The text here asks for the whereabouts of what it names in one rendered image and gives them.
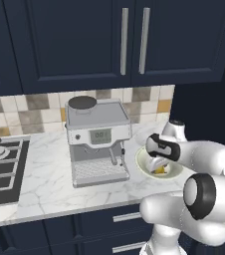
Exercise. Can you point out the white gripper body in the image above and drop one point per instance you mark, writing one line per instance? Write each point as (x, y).
(157, 162)

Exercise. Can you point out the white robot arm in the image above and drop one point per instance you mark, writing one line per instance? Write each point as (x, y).
(197, 156)

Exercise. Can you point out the yellow pear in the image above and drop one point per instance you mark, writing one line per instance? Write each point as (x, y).
(160, 170)

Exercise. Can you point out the pale cream bowl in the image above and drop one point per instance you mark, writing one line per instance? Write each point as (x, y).
(141, 162)

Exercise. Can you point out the dark blue wide cupboard door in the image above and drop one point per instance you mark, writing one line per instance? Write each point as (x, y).
(71, 43)

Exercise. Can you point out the dark blue base cupboard door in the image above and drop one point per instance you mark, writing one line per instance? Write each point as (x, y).
(28, 239)

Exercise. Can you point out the silver espresso coffee machine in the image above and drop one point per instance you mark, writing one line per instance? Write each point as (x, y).
(98, 132)

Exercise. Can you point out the dark blue tall cabinet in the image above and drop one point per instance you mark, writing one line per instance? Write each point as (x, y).
(207, 109)

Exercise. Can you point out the dark blue drawer front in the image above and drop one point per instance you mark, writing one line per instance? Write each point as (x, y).
(98, 220)
(98, 245)

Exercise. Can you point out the black gas hob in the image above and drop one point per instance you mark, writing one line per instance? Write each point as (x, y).
(1, 172)

